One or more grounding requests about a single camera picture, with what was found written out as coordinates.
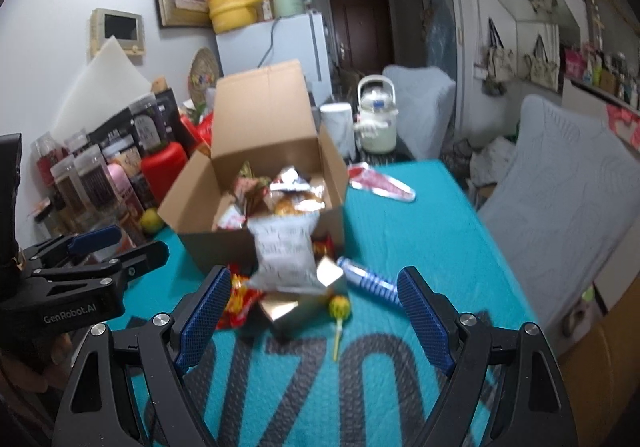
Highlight black kettle cable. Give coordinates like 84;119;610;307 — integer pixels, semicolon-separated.
257;17;278;70

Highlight green red snack packet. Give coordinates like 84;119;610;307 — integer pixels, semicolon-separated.
235;162;266;208

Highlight woven round tray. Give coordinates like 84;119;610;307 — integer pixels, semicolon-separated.
187;47;221;103

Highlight blue white tube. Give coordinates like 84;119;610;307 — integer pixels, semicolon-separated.
336;256;403;310

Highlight red plastic bag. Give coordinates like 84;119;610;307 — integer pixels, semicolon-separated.
180;112;216;148

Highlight yellow pot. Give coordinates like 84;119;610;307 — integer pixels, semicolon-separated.
207;0;276;33

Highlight large brown carton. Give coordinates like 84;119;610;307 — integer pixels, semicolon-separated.
560;277;640;447

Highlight brown cardboard box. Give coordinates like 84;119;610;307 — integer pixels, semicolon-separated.
157;60;348;273

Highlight teal printed mat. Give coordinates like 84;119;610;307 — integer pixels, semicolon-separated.
100;160;541;447

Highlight wall intercom panel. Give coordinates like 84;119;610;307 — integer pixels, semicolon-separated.
90;8;146;63

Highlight white refrigerator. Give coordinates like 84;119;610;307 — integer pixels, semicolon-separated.
215;11;333;103

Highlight clear jar dark contents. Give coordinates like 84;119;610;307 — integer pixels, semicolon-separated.
74;144;116;213

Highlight hanging tote bag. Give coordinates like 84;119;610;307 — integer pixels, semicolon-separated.
482;18;516;83

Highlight white bread-print snack packet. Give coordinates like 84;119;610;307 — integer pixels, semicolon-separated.
246;214;337;295

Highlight clear jar brown contents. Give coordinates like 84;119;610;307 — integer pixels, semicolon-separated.
50;160;83;215

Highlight red plastic container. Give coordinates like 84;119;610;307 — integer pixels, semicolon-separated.
140;142;190;208

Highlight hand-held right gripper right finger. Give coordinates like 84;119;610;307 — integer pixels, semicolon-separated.
396;266;573;447

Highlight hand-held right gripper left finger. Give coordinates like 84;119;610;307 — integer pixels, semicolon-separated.
52;265;233;447

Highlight green fruit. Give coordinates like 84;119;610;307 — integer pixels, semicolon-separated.
140;208;165;234

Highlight clear jar red contents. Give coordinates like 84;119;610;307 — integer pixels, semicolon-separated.
31;132;68;183

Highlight large grey covered chair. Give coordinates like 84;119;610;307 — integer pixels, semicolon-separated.
477;94;640;343

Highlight yellow green lollipop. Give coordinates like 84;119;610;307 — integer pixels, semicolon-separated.
327;296;352;363

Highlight person's left hand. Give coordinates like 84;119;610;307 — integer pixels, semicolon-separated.
0;329;73;408

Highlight silver snack packet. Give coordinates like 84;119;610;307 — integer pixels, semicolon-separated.
269;167;313;193

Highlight red white triangular packet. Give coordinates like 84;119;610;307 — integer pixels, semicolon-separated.
347;164;417;202

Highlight pink cloth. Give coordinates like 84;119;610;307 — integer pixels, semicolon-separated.
607;106;640;150

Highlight red gold snack packet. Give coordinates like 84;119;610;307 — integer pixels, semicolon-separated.
310;234;335;260

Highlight small gold box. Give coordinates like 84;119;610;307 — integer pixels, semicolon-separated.
257;257;348;335

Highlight white floor bag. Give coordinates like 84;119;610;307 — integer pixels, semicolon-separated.
470;134;521;188

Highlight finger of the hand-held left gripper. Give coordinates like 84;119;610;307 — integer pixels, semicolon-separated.
22;226;123;270
27;241;170;300

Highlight blue bubble wrap sheet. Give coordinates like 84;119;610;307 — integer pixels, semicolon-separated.
425;0;458;78

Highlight cream thermos kettle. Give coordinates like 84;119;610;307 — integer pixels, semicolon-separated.
354;74;400;154

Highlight white paper roll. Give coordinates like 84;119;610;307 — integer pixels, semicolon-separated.
320;102;355;159

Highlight red chips packet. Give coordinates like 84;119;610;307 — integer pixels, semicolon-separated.
215;264;266;330

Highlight small grey covered chair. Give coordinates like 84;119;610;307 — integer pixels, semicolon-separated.
382;64;457;160

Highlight pink bottle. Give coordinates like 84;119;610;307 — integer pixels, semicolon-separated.
106;163;147;248

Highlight clear jar white label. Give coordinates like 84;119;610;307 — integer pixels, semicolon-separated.
127;94;168;158

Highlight clear waffle snack packet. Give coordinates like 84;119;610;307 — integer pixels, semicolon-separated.
265;192;323;218

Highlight row of shelf bottles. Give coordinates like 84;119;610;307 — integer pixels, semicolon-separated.
562;44;640;110

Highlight brown door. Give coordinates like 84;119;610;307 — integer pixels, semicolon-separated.
329;0;396;73

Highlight white foam board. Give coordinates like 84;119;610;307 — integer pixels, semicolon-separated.
50;37;153;143

